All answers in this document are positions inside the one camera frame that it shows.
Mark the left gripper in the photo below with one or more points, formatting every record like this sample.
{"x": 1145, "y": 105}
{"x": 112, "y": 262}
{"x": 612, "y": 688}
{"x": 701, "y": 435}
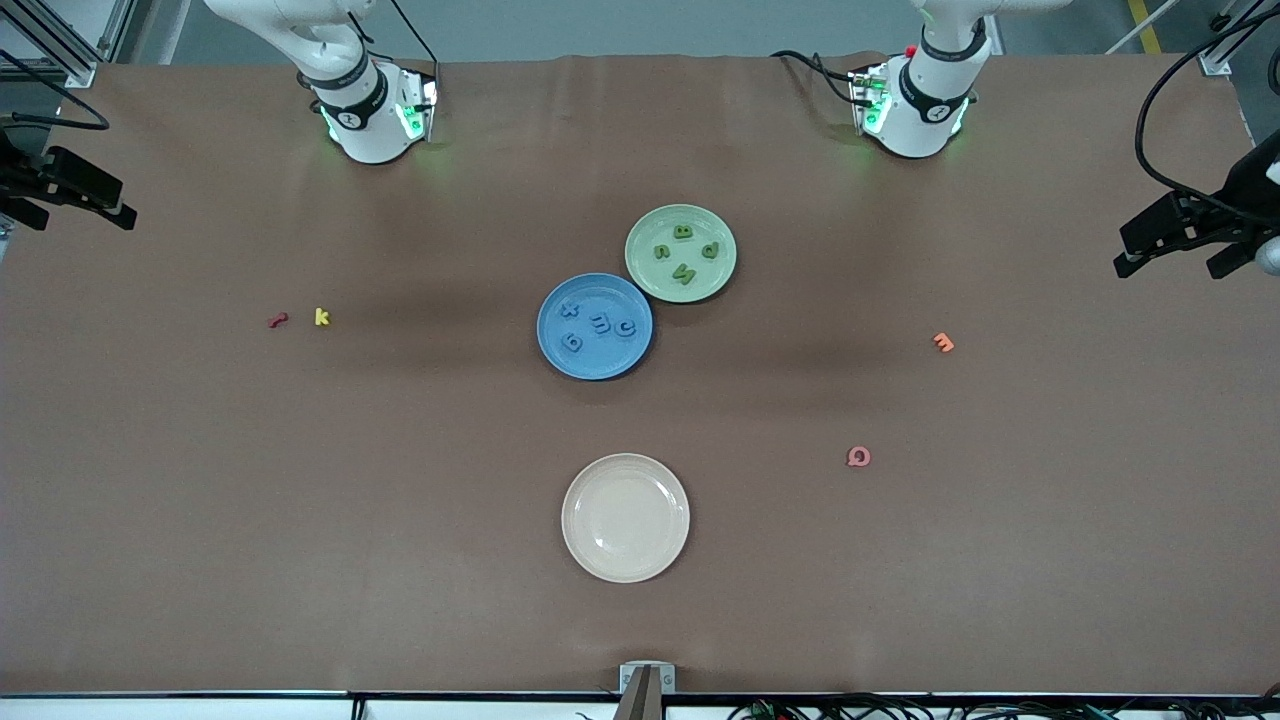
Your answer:
{"x": 1236, "y": 200}

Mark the green letter N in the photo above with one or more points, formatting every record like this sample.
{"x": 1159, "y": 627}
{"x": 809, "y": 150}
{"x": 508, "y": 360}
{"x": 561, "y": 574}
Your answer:
{"x": 684, "y": 273}

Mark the blue letter E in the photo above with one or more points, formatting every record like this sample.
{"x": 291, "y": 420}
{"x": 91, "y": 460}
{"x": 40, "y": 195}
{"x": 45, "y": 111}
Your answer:
{"x": 600, "y": 322}

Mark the blue letter C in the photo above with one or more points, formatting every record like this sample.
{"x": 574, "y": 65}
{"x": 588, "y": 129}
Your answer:
{"x": 617, "y": 327}

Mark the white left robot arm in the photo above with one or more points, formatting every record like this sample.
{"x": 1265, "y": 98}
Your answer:
{"x": 925, "y": 110}

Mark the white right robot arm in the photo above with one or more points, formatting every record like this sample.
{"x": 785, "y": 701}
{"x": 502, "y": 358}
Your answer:
{"x": 370, "y": 120}

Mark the orange letter E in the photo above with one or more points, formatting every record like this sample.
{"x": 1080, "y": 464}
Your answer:
{"x": 943, "y": 343}

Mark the pink letter Q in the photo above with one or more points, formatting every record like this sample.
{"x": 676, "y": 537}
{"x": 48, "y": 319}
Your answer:
{"x": 850, "y": 457}

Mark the brown table cover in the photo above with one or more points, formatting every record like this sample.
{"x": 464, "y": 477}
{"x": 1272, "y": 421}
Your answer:
{"x": 300, "y": 600}

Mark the green plate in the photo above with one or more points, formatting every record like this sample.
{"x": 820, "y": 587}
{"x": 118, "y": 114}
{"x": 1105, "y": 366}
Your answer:
{"x": 690, "y": 295}

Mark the blue plate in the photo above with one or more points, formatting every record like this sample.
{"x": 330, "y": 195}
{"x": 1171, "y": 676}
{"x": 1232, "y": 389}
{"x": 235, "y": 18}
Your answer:
{"x": 600, "y": 360}

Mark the cream plate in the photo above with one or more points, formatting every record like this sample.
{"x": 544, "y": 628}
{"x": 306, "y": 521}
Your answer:
{"x": 625, "y": 520}

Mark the grey metal mount bracket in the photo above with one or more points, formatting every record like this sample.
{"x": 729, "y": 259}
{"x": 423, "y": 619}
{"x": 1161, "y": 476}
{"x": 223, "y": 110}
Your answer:
{"x": 630, "y": 678}

